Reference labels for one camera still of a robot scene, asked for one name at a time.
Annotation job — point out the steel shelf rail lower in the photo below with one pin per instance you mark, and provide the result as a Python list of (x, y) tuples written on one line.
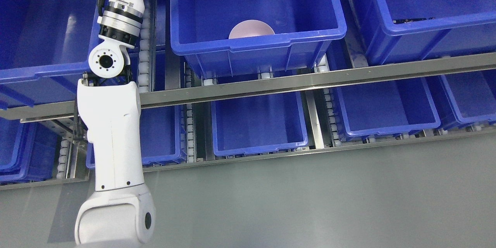
[(78, 171)]

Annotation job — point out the blue bin lower left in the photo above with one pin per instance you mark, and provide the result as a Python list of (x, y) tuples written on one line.
[(162, 136)]

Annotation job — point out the blue bin far right lower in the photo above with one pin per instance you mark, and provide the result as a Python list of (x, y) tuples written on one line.
[(464, 99)]

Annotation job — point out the blue bin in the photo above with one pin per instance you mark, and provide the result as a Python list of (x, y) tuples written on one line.
[(396, 31), (464, 99), (162, 136), (258, 124), (304, 30), (44, 48), (384, 109)]

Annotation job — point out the blue bin lower middle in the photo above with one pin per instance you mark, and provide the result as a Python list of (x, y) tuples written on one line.
[(258, 124)]

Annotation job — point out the blue bin upper left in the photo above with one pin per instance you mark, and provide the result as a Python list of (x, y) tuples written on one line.
[(44, 48)]

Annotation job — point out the blue bin upper right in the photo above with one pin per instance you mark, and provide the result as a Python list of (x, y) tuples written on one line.
[(396, 31)]

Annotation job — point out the pink bowl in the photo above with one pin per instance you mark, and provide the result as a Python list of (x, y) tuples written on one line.
[(250, 28)]

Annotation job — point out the steel shelf rail upper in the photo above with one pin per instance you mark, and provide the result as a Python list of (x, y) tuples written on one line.
[(312, 81)]

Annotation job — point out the white humanoid robot arm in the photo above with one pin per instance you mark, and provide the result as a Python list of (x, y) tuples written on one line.
[(121, 212)]

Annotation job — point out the blue bin upper middle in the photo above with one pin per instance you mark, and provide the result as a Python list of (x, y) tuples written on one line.
[(304, 30)]

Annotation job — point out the steel shelf rail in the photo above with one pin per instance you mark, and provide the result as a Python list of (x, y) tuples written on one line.
[(312, 81), (78, 171)]

